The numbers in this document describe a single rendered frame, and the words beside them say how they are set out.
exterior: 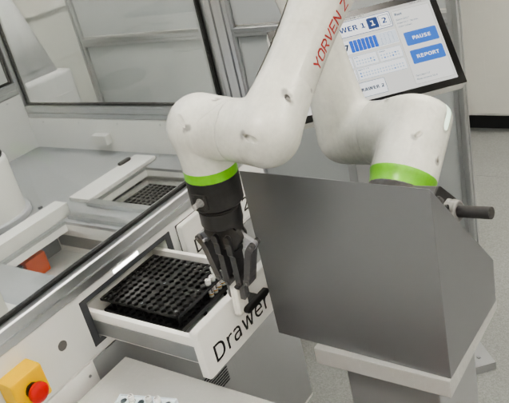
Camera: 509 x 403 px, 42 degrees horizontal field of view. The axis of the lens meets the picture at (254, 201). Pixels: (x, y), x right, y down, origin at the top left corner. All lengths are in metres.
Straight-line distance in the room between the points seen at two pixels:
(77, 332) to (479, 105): 3.10
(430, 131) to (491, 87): 2.77
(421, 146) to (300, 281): 0.34
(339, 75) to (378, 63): 0.68
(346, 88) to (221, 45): 0.46
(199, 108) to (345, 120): 0.41
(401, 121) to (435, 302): 0.34
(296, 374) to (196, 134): 1.28
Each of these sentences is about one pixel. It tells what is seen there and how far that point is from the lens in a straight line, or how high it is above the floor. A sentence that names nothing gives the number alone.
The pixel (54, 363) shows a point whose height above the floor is 0.85.
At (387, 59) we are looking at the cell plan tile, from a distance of 2.04.
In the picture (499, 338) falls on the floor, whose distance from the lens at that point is 2.56.
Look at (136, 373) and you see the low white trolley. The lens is 1.46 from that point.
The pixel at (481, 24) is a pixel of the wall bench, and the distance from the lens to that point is 3.95.
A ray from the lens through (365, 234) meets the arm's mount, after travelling 1.16.
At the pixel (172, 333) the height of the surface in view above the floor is 0.89.
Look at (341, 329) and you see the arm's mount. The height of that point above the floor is 0.81.
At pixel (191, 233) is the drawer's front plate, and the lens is 1.62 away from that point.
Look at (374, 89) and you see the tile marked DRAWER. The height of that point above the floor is 1.00.
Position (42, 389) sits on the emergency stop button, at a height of 0.88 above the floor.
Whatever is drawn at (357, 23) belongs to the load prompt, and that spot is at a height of 1.16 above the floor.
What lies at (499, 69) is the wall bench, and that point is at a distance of 4.00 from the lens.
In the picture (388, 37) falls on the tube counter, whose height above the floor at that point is 1.11.
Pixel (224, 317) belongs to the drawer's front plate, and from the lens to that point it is 1.27.
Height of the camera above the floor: 1.62
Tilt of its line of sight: 26 degrees down
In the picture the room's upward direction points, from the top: 14 degrees counter-clockwise
